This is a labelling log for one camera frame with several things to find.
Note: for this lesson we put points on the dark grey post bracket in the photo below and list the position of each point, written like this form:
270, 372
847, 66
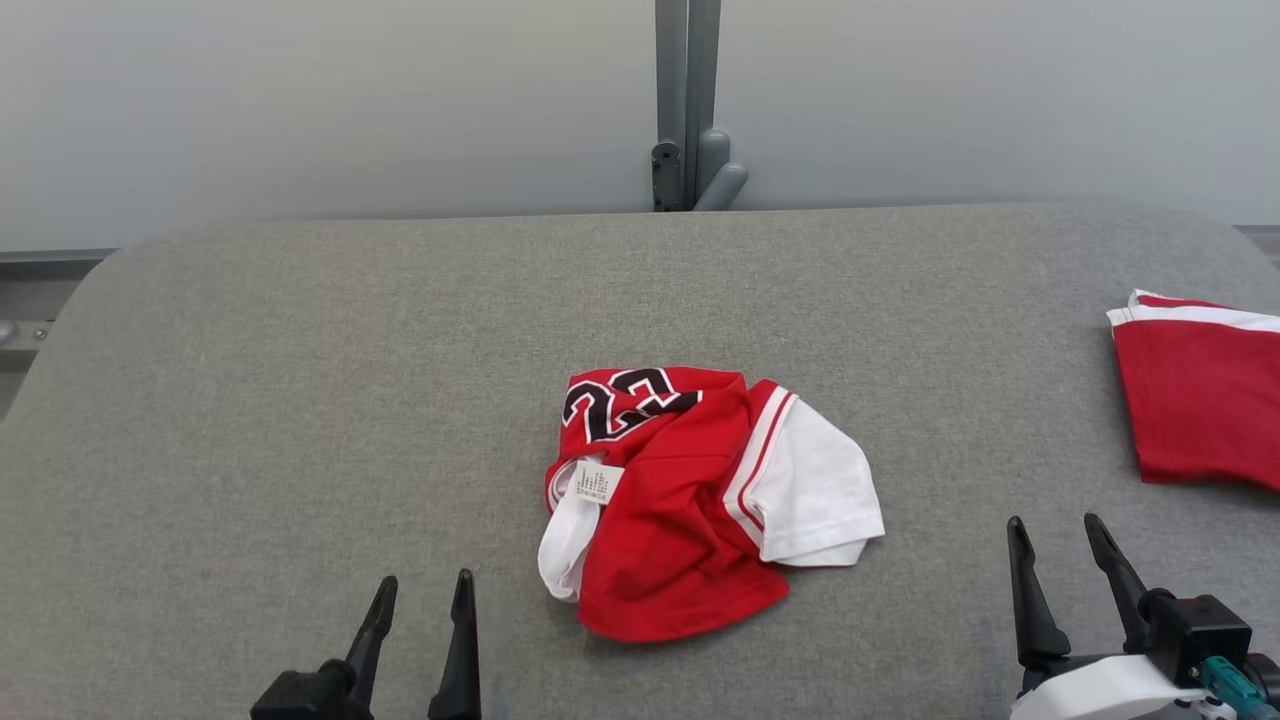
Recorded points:
666, 178

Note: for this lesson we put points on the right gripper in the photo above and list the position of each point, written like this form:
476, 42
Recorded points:
1100, 695

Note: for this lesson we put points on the grey metal post bracket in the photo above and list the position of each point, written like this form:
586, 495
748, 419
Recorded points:
688, 70

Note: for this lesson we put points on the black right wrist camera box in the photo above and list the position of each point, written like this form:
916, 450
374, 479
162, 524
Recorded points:
1205, 635

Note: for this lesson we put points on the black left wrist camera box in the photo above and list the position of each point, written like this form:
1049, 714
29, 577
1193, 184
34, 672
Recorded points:
295, 698

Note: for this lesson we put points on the red jersey with white sleeves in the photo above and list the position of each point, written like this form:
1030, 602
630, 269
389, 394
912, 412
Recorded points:
670, 540

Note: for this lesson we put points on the small metal floor fitting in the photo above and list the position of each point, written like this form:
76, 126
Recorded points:
15, 332

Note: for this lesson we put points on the red shorts with white band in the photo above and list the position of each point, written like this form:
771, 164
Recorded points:
1200, 400

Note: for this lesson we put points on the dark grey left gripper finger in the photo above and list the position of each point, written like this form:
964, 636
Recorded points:
460, 660
372, 640

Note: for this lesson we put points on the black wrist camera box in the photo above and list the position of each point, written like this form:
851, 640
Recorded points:
295, 698
1205, 635

